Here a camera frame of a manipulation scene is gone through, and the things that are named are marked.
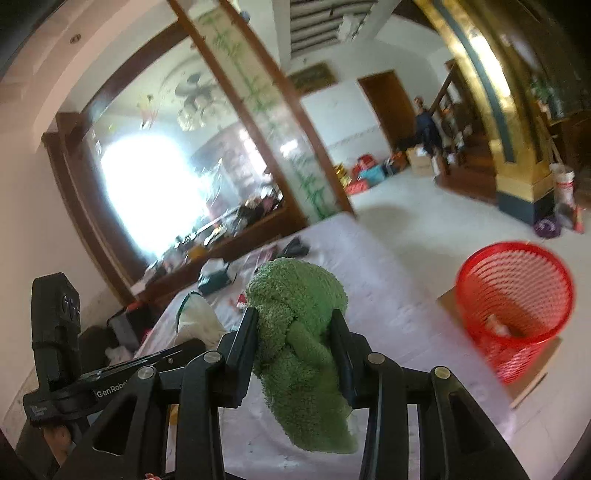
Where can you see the wooden staircase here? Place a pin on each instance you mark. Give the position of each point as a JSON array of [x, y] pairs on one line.
[[466, 152]]

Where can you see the wood framed mirror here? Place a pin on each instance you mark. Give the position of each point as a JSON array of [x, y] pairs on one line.
[[152, 161]]

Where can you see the framed wall picture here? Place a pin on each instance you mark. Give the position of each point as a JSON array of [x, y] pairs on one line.
[[314, 76]]

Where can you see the bamboo print glass panel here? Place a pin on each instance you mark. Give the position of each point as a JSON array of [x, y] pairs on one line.
[[258, 106]]

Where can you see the wooden sideboard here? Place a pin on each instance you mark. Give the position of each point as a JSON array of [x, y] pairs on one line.
[[217, 240]]

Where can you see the recessed ceiling light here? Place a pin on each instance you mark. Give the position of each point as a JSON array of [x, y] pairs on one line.
[[74, 39]]

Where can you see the flat cardboard sheet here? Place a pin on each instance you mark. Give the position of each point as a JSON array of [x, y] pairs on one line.
[[531, 385]]

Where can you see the green towel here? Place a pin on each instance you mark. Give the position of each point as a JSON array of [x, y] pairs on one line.
[[295, 332]]

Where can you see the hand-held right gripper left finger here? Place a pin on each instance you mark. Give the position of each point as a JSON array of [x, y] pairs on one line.
[[244, 350]]

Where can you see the green tissue box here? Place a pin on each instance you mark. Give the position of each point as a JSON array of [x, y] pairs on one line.
[[214, 279]]

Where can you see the red mesh waste basket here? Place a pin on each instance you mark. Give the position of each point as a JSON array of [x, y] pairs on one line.
[[512, 304]]

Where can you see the black bag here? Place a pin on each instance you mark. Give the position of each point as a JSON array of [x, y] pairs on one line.
[[127, 325]]

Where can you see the white plastic bucket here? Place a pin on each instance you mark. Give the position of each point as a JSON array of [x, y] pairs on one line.
[[562, 184]]

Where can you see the purple bag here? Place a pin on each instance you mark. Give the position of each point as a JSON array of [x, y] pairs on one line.
[[547, 227]]

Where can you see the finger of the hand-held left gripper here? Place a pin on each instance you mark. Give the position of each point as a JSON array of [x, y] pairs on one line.
[[175, 353]]

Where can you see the wooden door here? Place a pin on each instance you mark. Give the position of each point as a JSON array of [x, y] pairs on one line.
[[388, 110]]

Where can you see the pile of red boxes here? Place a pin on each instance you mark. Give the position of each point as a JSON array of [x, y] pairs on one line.
[[367, 173]]

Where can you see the golden pillar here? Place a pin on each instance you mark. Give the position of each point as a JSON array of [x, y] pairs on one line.
[[503, 92]]

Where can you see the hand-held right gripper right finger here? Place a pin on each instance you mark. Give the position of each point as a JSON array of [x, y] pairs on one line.
[[340, 355]]

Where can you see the white plastic bag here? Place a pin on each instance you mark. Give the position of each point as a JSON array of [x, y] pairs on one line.
[[198, 318]]

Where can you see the red paper packet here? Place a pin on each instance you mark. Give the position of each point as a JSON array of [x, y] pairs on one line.
[[261, 256]]

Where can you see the cardboard box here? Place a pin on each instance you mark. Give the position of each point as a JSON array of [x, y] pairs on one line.
[[420, 161]]

